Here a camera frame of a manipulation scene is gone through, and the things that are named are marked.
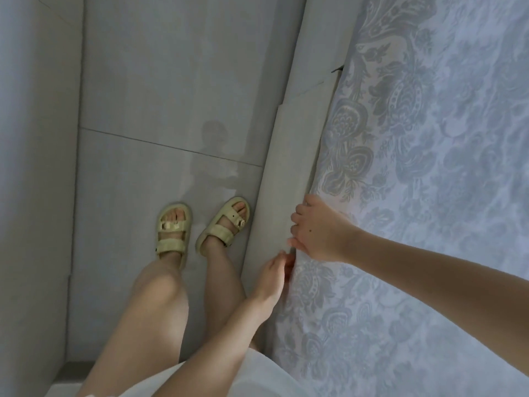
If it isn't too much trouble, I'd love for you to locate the person's left hand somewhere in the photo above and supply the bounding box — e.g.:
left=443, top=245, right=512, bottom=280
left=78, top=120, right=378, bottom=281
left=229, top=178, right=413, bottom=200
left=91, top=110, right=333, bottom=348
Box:
left=247, top=250, right=296, bottom=312

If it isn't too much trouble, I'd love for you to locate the person's right hand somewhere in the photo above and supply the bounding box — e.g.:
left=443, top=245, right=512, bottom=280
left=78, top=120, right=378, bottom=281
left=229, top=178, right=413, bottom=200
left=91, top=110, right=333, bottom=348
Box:
left=288, top=194, right=361, bottom=264

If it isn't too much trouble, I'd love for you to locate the pale blue floral bedsheet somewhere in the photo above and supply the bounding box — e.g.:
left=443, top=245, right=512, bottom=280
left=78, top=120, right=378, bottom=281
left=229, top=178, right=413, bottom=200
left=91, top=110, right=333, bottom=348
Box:
left=264, top=0, right=529, bottom=397

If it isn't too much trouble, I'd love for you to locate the person's right forearm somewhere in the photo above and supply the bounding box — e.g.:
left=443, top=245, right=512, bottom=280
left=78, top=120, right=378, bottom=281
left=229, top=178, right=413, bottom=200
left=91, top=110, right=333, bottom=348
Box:
left=345, top=232, right=529, bottom=374

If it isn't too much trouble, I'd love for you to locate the person's left forearm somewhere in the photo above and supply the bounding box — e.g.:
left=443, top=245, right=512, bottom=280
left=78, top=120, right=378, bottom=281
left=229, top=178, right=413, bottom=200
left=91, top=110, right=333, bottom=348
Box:
left=152, top=299, right=271, bottom=397

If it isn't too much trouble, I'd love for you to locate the person's right leg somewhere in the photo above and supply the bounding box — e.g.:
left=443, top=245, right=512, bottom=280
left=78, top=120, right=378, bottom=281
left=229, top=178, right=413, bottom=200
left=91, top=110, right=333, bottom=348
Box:
left=203, top=202, right=265, bottom=354

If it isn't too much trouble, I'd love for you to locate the person's leg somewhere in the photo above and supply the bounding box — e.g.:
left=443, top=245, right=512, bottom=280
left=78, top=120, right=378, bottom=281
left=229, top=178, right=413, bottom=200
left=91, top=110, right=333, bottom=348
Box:
left=78, top=207, right=191, bottom=397
left=203, top=202, right=265, bottom=354

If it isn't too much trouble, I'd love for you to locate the pale yellow right sandal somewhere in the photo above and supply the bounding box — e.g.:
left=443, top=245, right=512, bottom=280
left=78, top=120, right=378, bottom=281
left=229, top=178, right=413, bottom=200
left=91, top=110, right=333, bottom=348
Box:
left=195, top=197, right=252, bottom=258

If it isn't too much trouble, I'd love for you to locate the pale yellow sandal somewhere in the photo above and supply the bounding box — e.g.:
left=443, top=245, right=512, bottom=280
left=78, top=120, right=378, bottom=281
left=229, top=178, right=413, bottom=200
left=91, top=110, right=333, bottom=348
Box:
left=155, top=202, right=193, bottom=270
left=195, top=197, right=252, bottom=258

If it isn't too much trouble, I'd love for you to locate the beige bed base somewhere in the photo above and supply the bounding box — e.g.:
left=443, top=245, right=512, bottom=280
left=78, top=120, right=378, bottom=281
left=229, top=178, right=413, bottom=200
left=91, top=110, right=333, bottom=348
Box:
left=238, top=0, right=361, bottom=294

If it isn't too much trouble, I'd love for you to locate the pale yellow left sandal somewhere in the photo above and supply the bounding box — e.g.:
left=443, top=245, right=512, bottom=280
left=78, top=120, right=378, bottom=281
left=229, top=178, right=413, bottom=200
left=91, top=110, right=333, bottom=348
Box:
left=155, top=202, right=193, bottom=270

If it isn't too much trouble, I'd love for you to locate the white garment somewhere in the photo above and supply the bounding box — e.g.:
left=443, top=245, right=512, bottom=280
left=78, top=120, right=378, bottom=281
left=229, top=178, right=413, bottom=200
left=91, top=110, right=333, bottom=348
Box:
left=85, top=347, right=317, bottom=397

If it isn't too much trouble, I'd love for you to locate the person's left leg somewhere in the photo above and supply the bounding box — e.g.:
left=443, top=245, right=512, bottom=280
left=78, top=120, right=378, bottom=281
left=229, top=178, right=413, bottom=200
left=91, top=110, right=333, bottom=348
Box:
left=78, top=207, right=191, bottom=397

